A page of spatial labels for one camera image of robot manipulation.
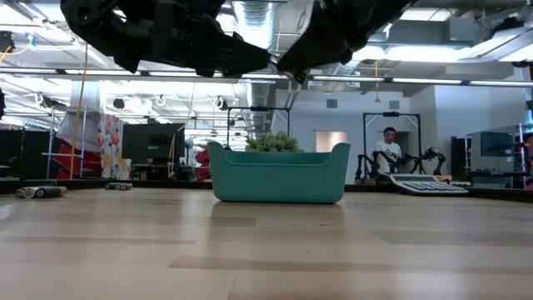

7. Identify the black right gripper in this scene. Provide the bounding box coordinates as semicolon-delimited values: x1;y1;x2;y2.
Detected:
276;0;418;76

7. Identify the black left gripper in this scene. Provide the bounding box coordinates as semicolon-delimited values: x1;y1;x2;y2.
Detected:
111;0;271;78

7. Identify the long LED light bar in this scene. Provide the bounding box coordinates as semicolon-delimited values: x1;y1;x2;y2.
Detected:
0;66;533;88

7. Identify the bright ceiling light panel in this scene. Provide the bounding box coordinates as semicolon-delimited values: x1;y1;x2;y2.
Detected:
353;43;476;64

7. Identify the green artificial succulent plant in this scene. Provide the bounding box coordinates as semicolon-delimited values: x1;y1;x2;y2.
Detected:
243;130;304;153

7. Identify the red furniture piece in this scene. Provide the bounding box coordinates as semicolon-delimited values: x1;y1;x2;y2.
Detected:
55;143;102;181
194;148;212;181

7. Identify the black computer monitor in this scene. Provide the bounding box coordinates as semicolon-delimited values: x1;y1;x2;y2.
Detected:
121;122;187;166

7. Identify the person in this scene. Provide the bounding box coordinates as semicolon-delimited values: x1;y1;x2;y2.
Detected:
371;126;404;174

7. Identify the teal plastic bin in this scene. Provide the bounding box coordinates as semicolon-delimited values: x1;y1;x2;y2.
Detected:
207;140;353;205

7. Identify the colourful patterned cloth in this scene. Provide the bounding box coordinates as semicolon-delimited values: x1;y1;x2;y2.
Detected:
97;114;131;180

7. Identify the white sheet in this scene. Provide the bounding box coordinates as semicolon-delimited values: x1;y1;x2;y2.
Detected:
56;81;103;153

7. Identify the black cabinet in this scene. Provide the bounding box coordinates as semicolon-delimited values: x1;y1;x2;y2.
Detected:
0;128;51;181
451;136;474;176

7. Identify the white desk calculator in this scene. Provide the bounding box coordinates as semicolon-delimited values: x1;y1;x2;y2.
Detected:
389;173;471;197

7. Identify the grey metal rack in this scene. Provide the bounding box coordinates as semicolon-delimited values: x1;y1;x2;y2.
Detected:
41;106;89;181

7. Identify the black ceiling device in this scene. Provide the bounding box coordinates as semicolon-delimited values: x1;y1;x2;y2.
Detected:
0;31;16;53

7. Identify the silver ventilation duct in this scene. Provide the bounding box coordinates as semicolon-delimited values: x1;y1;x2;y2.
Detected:
231;0;281;134

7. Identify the black gantry frame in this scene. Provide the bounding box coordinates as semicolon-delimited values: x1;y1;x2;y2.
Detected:
362;111;422;168
227;107;291;152

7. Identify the yellow hanging cord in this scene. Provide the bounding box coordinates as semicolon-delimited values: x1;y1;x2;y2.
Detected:
373;60;382;104

